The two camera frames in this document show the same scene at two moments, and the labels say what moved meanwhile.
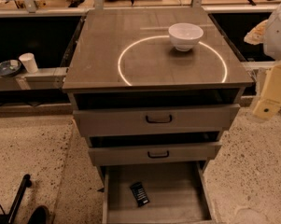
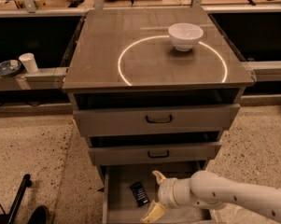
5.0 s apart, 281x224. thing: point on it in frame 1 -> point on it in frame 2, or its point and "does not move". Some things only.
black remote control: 139,193 does not move
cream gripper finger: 256,35 -> 160,177
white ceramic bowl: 184,36 does not move
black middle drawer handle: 158,156 does not move
